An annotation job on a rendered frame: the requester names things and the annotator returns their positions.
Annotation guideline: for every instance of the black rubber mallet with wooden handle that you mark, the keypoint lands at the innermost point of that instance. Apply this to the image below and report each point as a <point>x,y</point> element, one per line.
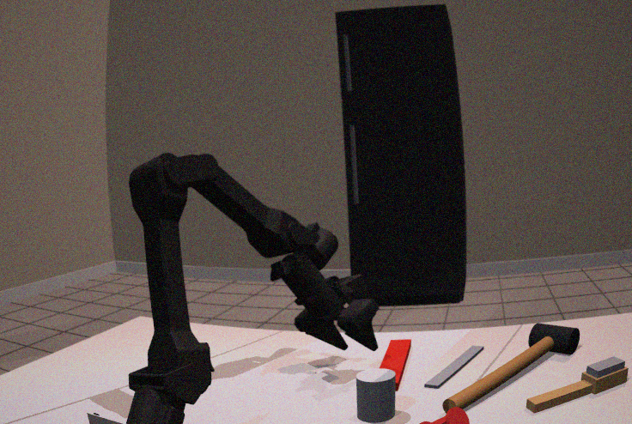
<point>543,338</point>

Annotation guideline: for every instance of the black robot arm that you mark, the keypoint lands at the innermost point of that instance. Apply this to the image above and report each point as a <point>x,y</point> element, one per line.
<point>179,367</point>

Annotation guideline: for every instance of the red bar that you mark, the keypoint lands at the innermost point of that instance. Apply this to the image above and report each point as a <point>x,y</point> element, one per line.
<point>396,357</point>

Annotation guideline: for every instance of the grey flat bar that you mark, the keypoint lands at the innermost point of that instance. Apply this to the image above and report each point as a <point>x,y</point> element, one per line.
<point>442,377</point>

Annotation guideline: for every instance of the grey cylinder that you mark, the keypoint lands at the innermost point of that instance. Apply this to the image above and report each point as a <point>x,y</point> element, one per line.
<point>375,395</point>

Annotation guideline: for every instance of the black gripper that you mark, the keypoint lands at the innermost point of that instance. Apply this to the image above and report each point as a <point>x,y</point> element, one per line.
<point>323,306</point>

